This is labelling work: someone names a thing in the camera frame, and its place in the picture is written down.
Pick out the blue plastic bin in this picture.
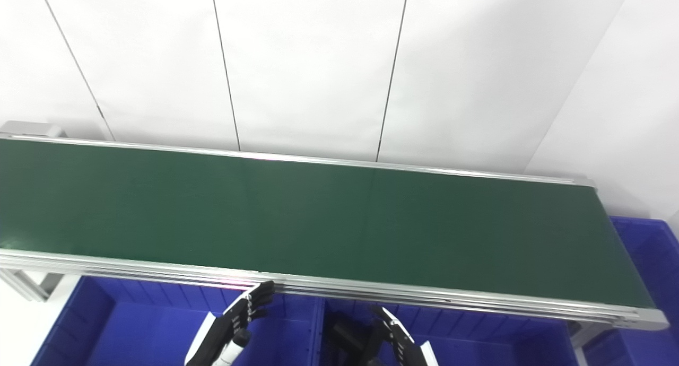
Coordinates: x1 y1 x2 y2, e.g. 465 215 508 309
32 276 326 366
318 297 582 366
581 216 679 366

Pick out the aluminium conveyor leg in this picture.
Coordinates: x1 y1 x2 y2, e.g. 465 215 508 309
568 321 612 352
0 268 65 302

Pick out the grey conveyor end housing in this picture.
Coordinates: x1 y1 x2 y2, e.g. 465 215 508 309
0 120 67 140

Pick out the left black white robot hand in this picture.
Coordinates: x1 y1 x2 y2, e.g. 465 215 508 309
185 280 276 366

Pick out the green conveyor belt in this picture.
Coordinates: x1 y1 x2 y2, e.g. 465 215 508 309
0 134 669 331
0 140 656 309

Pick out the black cylinder block part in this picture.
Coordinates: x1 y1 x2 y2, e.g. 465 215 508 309
328 312 384 366

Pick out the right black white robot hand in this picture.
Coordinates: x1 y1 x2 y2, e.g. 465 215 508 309
361 305 439 366

